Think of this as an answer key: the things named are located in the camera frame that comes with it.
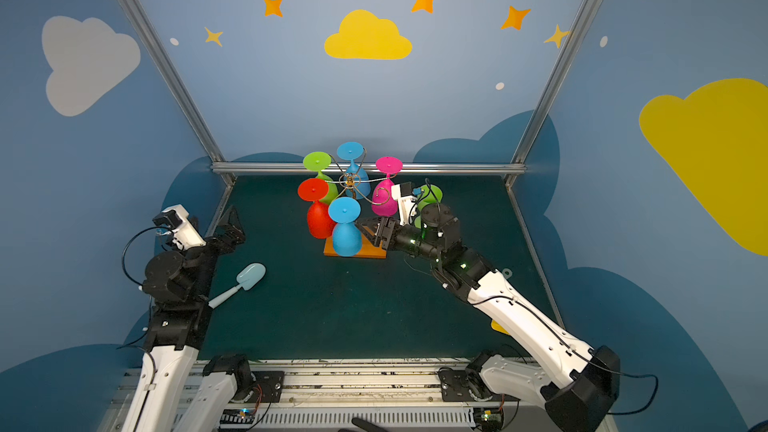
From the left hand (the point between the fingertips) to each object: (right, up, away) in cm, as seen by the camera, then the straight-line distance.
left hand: (212, 212), depth 66 cm
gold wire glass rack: (+30, +8, +12) cm, 34 cm away
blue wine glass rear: (+30, +17, +16) cm, 38 cm away
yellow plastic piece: (+71, -33, +18) cm, 81 cm away
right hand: (+34, -2, -1) cm, 34 cm away
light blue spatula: (-5, -22, +28) cm, 36 cm away
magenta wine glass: (+40, +13, +14) cm, 44 cm away
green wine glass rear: (+21, +13, +13) cm, 28 cm away
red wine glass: (+21, -2, +12) cm, 25 cm away
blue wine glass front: (+29, -6, +8) cm, 31 cm away
